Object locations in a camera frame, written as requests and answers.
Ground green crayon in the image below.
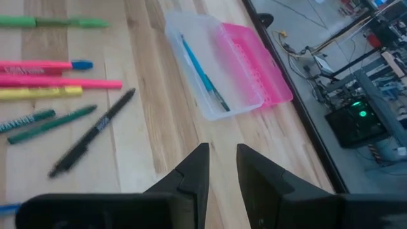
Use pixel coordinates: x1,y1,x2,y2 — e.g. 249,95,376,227
0,109,57,134

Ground dark green pen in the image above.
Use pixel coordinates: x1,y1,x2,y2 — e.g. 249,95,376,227
7,104,98,145

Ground black pen white print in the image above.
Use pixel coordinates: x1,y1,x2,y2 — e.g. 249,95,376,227
47,88,137,179

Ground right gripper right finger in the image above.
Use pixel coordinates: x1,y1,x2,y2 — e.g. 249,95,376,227
237,144,344,229

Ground pink pen blue cap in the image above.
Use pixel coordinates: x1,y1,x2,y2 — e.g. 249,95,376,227
0,59,94,73

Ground clear supply box pink lid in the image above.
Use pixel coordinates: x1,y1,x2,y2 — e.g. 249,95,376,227
164,12,294,121

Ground grey desk black legs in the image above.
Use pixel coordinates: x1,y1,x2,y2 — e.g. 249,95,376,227
324,47,407,147

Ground black computer green light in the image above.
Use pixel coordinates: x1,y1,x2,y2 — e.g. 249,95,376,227
324,97,389,149

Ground yellow highlighter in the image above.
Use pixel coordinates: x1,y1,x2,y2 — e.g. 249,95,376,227
0,86,84,102

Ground yellow cable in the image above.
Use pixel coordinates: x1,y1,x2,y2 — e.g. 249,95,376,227
273,30,306,58

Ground white paper box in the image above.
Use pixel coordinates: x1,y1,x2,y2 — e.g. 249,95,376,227
313,53,335,76

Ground pink highlighter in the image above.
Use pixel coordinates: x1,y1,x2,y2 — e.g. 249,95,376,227
0,76,123,90

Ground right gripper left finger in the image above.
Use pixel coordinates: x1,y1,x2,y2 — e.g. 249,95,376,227
144,142,210,229

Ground green pen clear barrel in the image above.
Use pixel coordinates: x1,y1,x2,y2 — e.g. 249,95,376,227
0,15,111,29

